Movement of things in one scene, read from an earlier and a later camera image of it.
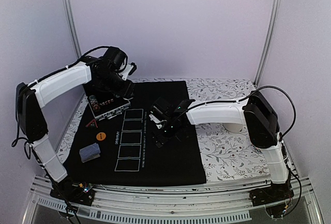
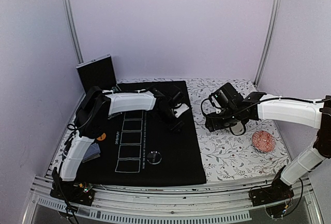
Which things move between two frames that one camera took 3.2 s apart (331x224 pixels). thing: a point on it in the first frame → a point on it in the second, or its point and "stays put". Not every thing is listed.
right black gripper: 159,139 → 213,123
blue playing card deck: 90,152 stays put
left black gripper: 126,92 → 175,127
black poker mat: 123,149 stays put
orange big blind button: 101,136 stays put
